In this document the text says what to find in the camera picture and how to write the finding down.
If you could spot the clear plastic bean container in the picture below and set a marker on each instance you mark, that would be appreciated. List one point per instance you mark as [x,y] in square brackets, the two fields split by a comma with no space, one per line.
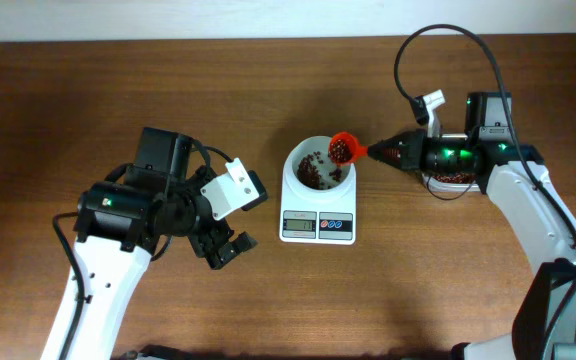
[439,187]

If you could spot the red plastic measuring scoop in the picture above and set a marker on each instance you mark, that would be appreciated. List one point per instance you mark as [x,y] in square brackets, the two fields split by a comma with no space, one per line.
[345,149]

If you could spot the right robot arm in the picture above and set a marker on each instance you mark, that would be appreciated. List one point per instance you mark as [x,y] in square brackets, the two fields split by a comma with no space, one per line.
[516,180]

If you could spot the white round bowl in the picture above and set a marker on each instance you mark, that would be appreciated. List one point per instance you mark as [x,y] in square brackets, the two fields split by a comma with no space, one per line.
[309,145]

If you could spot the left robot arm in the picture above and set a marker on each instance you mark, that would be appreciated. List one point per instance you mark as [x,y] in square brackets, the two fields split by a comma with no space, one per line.
[128,220]

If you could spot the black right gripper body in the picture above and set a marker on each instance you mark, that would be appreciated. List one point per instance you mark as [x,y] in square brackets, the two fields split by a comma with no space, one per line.
[413,152]

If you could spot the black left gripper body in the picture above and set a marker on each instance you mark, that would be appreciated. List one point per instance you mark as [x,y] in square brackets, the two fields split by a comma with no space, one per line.
[197,218]

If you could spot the white digital kitchen scale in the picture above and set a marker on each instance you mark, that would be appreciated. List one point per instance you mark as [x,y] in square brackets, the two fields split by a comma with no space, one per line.
[325,215]

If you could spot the red beans in bowl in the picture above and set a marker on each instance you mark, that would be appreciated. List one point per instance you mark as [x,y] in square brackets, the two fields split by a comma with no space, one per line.
[310,172]

